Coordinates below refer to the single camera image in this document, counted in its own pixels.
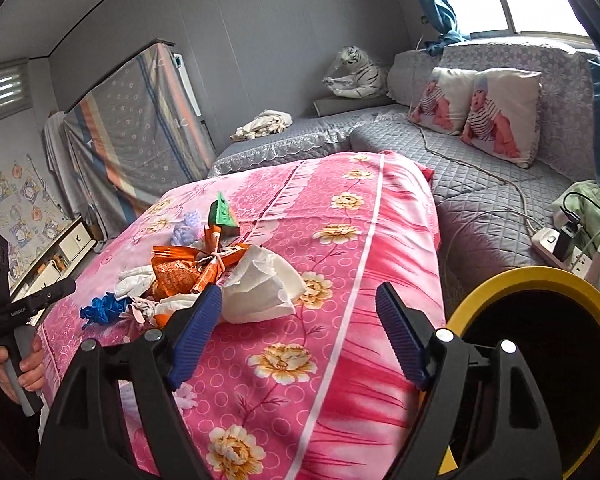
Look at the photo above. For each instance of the orange snack wrapper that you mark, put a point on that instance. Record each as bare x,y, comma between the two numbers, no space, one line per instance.
181,270

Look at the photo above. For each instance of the yellow rimmed trash bin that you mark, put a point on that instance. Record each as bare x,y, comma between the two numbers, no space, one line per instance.
553,316

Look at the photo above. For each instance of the right baby print pillow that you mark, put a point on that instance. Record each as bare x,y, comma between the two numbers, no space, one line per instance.
504,115

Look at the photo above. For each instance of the green cloth on sofa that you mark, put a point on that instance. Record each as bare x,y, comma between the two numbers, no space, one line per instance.
583,199

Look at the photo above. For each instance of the baby print pillow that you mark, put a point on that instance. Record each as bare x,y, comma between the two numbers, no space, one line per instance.
504,115
445,101

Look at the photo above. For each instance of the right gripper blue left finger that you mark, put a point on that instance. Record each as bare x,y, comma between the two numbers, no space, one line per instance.
188,332

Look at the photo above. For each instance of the purple foam net sleeve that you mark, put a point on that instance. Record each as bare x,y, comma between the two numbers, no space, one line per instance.
188,231

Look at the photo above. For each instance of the cartoon wall poster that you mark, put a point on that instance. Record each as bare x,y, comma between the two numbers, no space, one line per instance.
29,218

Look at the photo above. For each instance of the white tiger plush toy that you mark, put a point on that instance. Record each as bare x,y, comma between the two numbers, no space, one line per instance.
354,75

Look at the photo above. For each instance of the left baby print pillow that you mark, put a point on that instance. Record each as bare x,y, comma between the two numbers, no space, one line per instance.
445,101

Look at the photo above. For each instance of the white napkin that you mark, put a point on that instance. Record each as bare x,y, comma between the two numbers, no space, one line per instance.
262,287

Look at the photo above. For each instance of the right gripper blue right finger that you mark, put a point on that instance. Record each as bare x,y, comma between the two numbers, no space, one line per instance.
408,331

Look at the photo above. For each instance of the grey flat cushion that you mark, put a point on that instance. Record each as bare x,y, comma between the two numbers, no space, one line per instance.
334,105

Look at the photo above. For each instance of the beige crumpled cloth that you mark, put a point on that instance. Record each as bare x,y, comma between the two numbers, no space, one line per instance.
266,123

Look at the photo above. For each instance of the left blue curtain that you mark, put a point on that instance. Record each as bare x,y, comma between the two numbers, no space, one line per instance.
442,17

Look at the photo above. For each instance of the person's left hand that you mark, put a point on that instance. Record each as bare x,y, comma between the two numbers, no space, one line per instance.
32,377

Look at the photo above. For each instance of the grey beige cloth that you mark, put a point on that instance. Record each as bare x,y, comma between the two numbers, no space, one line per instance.
156,313

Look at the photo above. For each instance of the white drawer cabinet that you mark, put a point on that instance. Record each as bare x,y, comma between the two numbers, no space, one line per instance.
59,261

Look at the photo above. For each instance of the green snack wrapper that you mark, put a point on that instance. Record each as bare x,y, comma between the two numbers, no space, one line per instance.
221,215

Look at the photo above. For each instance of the white power strip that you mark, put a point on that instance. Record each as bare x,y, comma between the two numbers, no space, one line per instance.
585,263

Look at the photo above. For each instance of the pink floral bed sheet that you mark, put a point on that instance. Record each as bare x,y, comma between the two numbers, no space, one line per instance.
316,393

